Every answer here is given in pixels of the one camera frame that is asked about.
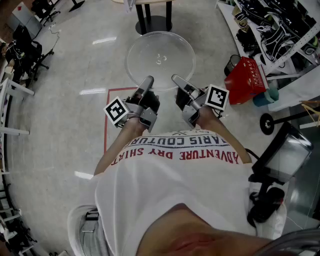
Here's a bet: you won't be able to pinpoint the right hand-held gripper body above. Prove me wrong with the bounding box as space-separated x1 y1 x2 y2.
181 84 230 129

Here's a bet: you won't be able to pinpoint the black wheeled stand base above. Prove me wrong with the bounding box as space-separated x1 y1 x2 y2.
259 104 320 136

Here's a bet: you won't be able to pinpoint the black office chair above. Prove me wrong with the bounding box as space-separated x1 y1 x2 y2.
31 0 61 26
6 24 55 81

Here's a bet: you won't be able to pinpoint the white power strip cable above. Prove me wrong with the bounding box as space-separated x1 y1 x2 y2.
47 22 62 51

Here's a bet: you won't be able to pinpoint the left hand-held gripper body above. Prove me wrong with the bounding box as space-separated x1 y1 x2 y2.
103 96 158 133

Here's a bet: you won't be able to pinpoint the black worn screen unit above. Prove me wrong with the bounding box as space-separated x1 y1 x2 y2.
251 122 315 185

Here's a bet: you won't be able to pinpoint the black waist pouch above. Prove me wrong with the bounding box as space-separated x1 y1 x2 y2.
247 186 286 229

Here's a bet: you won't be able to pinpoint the white frame table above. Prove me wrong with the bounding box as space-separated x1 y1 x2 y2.
0 77 36 173

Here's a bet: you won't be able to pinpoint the red floor tape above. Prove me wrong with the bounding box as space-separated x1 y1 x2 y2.
103 86 138 153

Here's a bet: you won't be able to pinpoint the teal cup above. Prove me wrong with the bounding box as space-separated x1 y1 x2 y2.
252 87 280 108

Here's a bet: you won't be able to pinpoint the pile of black cables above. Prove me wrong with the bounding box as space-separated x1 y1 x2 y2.
234 0 320 63

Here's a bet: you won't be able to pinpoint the grey cabinet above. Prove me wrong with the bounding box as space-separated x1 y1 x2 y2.
7 2 42 38

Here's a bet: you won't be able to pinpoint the clear glass microwave plate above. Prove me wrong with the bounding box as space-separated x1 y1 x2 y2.
124 30 197 93

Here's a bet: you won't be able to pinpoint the grey trousers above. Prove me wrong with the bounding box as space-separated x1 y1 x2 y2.
79 211 111 256

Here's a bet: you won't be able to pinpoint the white curved shelf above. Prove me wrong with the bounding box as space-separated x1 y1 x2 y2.
216 0 320 76

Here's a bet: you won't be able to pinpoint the white printed t-shirt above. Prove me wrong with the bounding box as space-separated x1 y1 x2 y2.
67 128 287 256

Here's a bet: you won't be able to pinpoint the person's left forearm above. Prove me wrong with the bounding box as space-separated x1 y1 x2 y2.
93 117 147 176

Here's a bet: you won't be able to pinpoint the person's right forearm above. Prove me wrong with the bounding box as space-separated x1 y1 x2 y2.
197 109 252 165

